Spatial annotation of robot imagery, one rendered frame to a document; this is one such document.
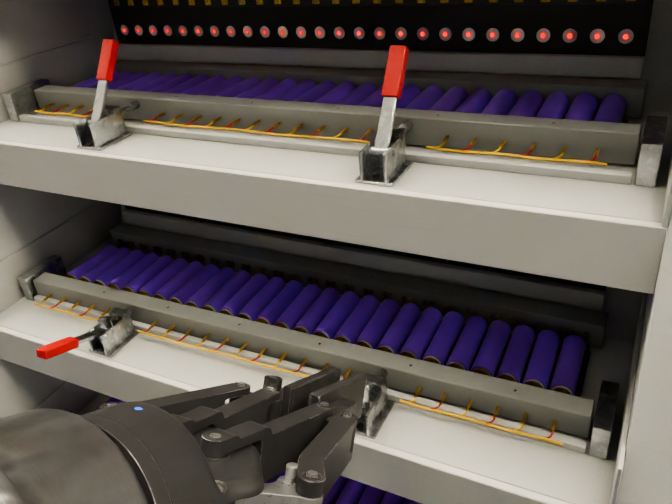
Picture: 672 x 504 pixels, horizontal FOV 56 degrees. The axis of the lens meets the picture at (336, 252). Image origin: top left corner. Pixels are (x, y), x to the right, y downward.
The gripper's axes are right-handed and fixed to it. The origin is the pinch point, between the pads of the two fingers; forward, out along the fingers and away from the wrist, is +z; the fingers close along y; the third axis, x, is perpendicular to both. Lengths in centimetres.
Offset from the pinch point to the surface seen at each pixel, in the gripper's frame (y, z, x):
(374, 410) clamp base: 1.0, 7.1, -2.0
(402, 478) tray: 3.8, 7.4, -6.5
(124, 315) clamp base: -25.8, 8.6, -0.3
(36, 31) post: -43, 9, 26
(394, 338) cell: -0.7, 14.1, 2.3
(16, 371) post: -42.6, 11.0, -10.3
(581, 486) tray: 15.9, 8.1, -3.4
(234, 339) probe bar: -14.6, 10.8, -0.4
